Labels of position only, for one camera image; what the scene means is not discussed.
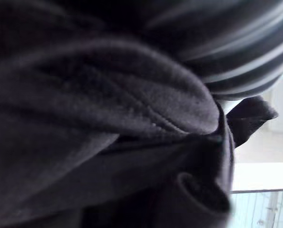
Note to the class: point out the black fleece garment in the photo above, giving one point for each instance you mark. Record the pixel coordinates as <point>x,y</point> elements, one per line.
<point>96,123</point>

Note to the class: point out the white laundry basket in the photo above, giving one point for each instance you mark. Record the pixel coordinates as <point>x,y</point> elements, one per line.
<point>262,209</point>

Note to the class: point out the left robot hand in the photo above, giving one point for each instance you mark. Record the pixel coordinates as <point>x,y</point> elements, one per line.
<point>231,47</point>

